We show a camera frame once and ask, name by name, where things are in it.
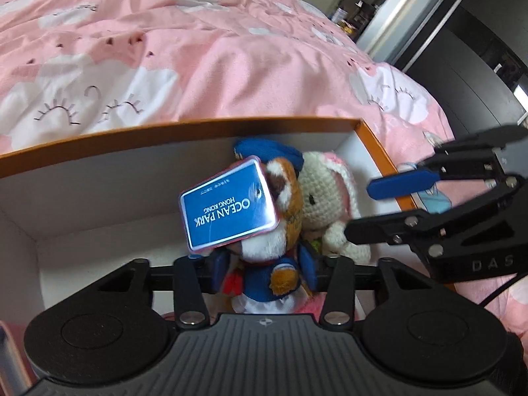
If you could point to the dark wardrobe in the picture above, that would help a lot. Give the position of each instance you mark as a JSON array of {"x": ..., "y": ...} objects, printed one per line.
[{"x": 474, "y": 49}]

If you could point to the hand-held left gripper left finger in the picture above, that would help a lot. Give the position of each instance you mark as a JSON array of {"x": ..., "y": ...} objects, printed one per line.
[{"x": 220, "y": 272}]

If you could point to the orange cardboard box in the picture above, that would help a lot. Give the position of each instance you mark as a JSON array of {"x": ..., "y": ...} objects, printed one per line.
[{"x": 103, "y": 198}]

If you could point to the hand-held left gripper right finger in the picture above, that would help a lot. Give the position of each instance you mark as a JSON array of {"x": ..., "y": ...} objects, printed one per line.
[{"x": 309, "y": 268}]

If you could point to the blue card tag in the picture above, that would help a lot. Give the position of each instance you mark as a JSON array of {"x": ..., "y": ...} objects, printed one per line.
[{"x": 227, "y": 210}]

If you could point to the pink printed blanket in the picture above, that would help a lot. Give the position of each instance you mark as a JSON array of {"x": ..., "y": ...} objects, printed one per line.
[{"x": 165, "y": 49}]

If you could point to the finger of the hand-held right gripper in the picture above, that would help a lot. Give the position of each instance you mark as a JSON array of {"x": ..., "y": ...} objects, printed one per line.
[
  {"x": 371, "y": 229},
  {"x": 400, "y": 184}
]

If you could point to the plush animal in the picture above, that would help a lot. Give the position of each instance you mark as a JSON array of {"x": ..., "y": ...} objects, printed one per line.
[{"x": 268, "y": 282}]

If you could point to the white crocheted rabbit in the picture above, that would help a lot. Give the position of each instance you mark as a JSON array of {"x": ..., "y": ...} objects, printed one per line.
[{"x": 319, "y": 198}]

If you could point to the white door frame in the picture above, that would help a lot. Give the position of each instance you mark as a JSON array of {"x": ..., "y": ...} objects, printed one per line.
[{"x": 396, "y": 12}]

